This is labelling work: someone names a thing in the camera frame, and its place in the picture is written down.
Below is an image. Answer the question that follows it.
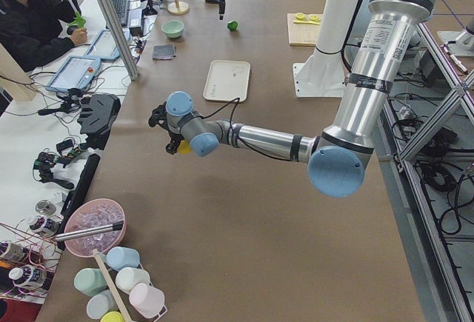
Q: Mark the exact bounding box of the green lime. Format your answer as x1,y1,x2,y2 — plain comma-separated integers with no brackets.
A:
227,21,238,32

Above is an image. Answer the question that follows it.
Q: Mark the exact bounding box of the grey cup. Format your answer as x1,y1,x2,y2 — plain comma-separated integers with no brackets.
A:
86,289,118,320

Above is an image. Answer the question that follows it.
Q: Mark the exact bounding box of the lemon slice lower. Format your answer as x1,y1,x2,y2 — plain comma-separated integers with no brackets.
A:
308,14,321,22

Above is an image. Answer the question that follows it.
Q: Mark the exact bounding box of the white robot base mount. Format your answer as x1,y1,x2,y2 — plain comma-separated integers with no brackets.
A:
293,0,359,98

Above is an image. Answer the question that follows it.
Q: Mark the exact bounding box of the blue teach pendant far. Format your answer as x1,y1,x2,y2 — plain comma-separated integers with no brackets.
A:
85,29,120,61

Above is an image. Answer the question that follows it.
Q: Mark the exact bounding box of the pink bowl with ice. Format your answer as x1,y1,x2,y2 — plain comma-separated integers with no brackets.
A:
64,198,127,258

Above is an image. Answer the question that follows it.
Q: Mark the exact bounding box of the white rabbit tray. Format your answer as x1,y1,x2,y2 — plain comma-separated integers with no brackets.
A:
203,60,251,102

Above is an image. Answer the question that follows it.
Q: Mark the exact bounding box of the grey folded cloth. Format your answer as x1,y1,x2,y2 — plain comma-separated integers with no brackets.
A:
152,44,176,61

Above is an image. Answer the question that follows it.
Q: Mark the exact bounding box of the blue teach pendant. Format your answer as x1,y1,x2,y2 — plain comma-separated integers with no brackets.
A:
45,56,101,93
85,29,120,61

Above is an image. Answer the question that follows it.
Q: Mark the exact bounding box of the white wire cup rack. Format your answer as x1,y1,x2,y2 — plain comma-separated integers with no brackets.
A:
93,249,169,321

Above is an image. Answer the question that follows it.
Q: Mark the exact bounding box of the black keyboard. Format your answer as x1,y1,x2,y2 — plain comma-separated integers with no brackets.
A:
111,0,130,27

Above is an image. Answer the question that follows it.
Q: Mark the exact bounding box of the aluminium frame post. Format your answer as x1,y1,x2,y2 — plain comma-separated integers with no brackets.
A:
97,0,139,81

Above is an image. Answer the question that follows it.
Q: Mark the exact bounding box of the yellow lemon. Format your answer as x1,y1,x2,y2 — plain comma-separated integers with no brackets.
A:
177,140,193,154

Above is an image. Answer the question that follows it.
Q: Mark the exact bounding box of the mint green bowl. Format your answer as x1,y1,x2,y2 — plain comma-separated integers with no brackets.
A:
161,20,184,39

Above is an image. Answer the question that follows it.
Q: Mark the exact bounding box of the blue teach pendant near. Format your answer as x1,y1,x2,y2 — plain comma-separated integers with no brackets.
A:
45,56,101,93

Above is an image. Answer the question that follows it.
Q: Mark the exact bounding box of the person in black jacket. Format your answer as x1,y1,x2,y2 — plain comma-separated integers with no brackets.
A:
1,0,87,72

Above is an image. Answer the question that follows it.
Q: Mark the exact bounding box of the light blue cup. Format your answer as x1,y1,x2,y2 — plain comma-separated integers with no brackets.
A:
106,246,140,271

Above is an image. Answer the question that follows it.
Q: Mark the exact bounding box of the cream white cup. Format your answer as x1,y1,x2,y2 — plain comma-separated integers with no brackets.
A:
116,267,150,295

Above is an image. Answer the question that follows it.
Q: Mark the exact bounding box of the black case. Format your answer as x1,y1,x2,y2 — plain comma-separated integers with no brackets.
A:
61,154,101,222

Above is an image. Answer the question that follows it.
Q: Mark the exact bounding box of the wooden cutting board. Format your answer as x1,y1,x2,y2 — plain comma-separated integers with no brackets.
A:
287,13,321,47

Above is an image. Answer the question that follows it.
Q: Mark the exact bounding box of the yellow plastic knife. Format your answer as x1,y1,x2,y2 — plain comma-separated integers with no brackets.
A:
292,20,321,26

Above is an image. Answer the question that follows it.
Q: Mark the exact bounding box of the yellow cup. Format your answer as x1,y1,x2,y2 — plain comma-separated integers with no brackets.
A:
100,311,125,322

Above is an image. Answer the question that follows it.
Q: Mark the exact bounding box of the pink cup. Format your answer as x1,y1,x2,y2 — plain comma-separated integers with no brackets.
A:
129,283,167,318

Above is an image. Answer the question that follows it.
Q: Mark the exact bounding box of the mint green cup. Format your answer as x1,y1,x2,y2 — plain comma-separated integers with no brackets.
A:
73,268,107,297

